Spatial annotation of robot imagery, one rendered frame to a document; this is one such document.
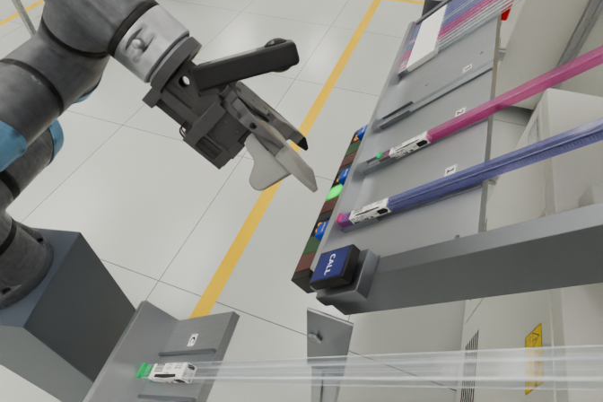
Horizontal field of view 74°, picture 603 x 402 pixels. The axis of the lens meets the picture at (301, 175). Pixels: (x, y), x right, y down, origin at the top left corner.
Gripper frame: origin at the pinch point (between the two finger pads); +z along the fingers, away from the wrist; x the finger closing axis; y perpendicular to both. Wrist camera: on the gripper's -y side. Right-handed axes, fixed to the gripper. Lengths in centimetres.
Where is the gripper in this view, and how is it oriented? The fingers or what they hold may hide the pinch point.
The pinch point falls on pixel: (316, 163)
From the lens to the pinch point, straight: 49.0
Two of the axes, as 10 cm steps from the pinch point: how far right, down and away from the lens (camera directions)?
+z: 7.3, 6.3, 2.8
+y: -6.8, 6.9, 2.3
